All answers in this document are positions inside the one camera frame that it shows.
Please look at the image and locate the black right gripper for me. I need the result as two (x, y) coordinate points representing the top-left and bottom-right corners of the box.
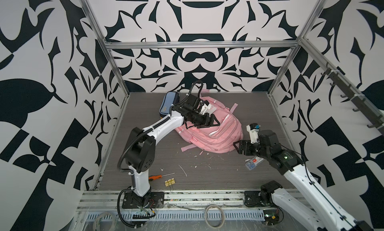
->
(232, 139), (271, 161)

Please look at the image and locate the pink student backpack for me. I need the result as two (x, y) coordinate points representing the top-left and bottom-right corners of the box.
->
(175, 96), (244, 154)

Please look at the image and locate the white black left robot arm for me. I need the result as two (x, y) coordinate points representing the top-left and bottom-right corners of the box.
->
(117, 94), (220, 198)

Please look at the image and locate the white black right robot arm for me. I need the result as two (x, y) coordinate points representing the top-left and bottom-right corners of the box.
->
(234, 130), (372, 231)

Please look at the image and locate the blue pencil case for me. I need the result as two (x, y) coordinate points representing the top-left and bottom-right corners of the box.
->
(159, 91), (180, 118)

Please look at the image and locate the small green circuit board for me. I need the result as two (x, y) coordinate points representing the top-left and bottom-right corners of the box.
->
(263, 208), (285, 227)

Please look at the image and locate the small yellow wooden block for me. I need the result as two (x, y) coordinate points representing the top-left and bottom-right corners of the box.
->
(165, 178), (176, 187)

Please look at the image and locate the clear tape roll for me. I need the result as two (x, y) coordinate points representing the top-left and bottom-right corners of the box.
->
(204, 204), (226, 229)

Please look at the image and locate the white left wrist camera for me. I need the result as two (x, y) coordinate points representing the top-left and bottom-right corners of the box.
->
(200, 100), (217, 116)

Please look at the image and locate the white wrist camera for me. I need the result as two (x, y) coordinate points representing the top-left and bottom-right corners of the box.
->
(200, 100), (217, 116)
(247, 123), (260, 144)

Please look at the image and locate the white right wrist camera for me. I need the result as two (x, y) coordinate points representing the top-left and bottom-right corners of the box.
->
(247, 123), (260, 144)

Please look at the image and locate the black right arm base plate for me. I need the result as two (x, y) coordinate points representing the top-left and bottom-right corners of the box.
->
(244, 191), (264, 208)

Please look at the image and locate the white slotted cable duct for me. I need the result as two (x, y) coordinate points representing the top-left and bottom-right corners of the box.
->
(85, 209), (265, 222)

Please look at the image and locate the orange handled screwdriver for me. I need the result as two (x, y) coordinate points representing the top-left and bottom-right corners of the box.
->
(149, 173), (175, 182)

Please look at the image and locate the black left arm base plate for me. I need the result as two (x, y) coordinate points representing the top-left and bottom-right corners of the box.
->
(122, 191), (165, 209)

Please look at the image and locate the black corrugated cable conduit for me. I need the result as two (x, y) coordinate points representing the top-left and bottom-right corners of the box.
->
(116, 131), (151, 173)

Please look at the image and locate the grey wall hook rail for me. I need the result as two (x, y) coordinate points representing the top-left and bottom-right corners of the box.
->
(320, 62), (384, 136)

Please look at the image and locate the aluminium frame crossbar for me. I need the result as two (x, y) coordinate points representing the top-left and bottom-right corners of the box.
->
(105, 40), (298, 50)

